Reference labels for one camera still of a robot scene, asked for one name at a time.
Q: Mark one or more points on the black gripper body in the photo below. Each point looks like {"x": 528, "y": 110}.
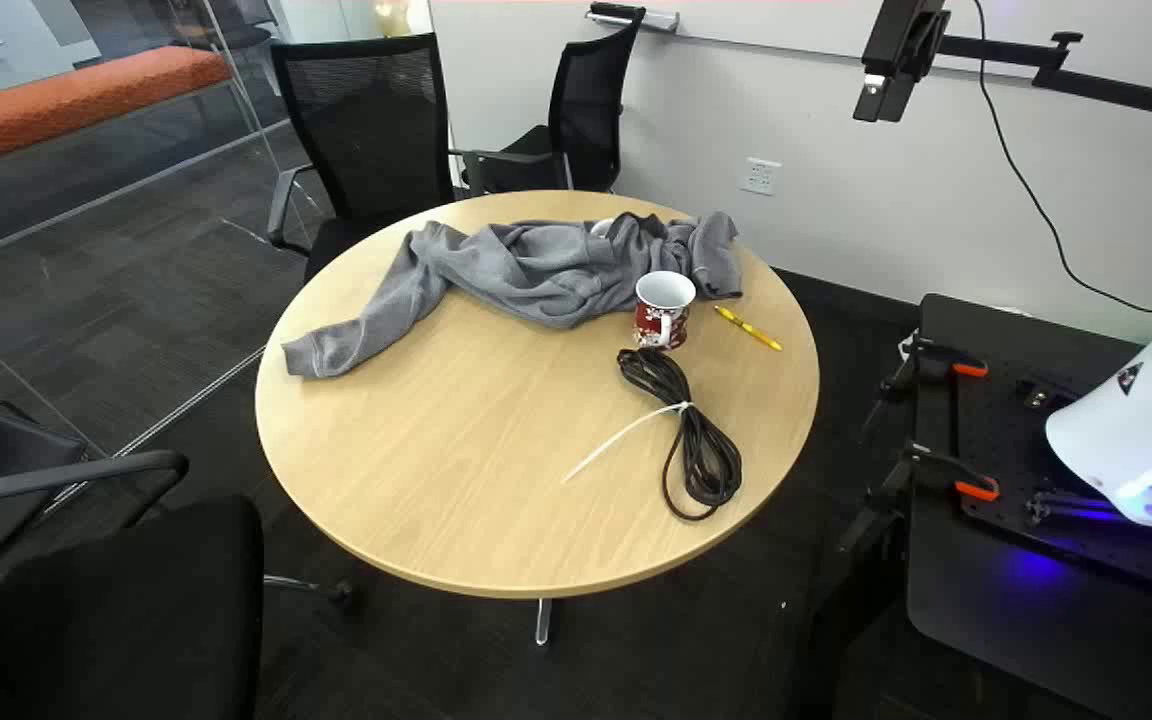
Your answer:
{"x": 906, "y": 36}

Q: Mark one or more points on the yellow pen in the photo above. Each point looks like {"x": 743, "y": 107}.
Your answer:
{"x": 750, "y": 331}

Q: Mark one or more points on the red and white mug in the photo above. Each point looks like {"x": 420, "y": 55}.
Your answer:
{"x": 660, "y": 316}

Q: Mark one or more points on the whiteboard marker tray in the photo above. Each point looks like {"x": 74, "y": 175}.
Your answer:
{"x": 619, "y": 12}

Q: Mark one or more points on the black mesh office chair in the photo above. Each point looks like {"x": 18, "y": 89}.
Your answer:
{"x": 57, "y": 479}
{"x": 363, "y": 127}
{"x": 137, "y": 612}
{"x": 590, "y": 107}

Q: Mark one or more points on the grey crumpled cloth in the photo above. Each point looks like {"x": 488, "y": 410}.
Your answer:
{"x": 536, "y": 264}

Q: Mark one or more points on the white zip tie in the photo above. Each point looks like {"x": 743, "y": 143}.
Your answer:
{"x": 630, "y": 434}

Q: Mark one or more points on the chrome table base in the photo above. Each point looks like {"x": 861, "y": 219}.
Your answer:
{"x": 543, "y": 624}

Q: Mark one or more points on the orange bench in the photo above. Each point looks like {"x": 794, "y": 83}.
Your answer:
{"x": 69, "y": 107}

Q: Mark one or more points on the white wall outlet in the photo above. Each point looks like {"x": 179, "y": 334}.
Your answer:
{"x": 762, "y": 175}

